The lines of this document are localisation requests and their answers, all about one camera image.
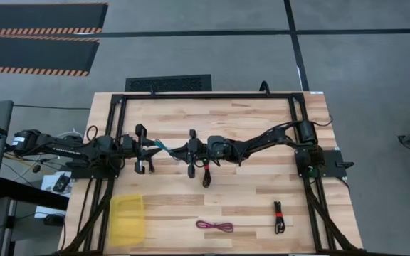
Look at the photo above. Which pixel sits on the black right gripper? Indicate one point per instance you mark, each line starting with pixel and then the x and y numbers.
pixel 195 152

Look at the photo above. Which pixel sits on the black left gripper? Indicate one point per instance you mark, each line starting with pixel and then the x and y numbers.
pixel 140 149

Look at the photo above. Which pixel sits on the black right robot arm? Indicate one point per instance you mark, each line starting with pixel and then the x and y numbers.
pixel 262 142

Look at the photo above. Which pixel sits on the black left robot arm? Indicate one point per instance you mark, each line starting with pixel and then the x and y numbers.
pixel 66 149

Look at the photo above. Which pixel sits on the black floor vent grille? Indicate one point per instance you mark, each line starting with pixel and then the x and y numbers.
pixel 169 83

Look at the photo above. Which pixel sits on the yellow translucent plastic tray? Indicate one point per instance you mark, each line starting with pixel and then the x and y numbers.
pixel 126 220

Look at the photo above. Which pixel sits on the black handheld device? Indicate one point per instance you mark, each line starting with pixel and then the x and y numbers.
pixel 61 183

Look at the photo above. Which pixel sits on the white paper sheet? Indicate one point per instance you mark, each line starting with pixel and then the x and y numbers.
pixel 46 183

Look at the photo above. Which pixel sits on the black power adapter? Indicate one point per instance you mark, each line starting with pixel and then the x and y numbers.
pixel 53 220

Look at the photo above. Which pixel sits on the black desk edge bar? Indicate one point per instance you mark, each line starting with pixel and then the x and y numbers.
pixel 30 193

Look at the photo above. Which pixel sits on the black hazard-striped floor mat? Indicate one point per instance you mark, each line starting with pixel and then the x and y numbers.
pixel 41 16
pixel 34 53

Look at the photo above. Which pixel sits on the black aluminium table frame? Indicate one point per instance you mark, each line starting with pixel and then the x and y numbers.
pixel 208 96

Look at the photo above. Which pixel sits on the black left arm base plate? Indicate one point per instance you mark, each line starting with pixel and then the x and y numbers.
pixel 84 174

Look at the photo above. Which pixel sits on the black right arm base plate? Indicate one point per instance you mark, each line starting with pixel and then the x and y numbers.
pixel 333 160

